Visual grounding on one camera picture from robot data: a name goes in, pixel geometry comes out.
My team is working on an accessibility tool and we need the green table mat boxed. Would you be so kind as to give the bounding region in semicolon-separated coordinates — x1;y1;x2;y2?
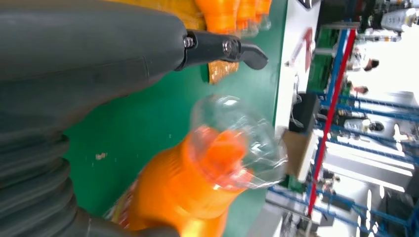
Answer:
64;0;289;237

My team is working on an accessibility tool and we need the yellow taped plastic mat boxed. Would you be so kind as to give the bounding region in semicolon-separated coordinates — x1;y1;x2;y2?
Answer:
108;0;241;85

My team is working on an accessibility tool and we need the red and white booklet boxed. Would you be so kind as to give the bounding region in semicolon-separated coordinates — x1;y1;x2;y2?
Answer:
284;28;314;73

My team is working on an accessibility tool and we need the black case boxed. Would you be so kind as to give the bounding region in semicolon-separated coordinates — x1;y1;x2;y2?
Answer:
289;93;320;133

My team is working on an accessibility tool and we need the cardboard box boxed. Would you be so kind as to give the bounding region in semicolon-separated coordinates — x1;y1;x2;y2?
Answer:
282;129;320;184

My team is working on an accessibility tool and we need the green plastic crate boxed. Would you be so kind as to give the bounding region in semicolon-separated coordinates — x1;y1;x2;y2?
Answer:
307;55;335;92
316;29;341;60

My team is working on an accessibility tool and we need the person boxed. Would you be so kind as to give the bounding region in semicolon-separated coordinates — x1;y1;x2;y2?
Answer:
347;83;369;95
347;49;380;73

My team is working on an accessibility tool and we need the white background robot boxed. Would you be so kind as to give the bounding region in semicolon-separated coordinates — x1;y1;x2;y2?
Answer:
343;118;385;133

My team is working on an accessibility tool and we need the blue metal shelving rack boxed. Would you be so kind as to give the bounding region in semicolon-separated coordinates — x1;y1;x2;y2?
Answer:
307;28;419;237

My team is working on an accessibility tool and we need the red rack post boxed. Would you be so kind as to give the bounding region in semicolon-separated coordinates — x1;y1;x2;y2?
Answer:
307;29;357;217

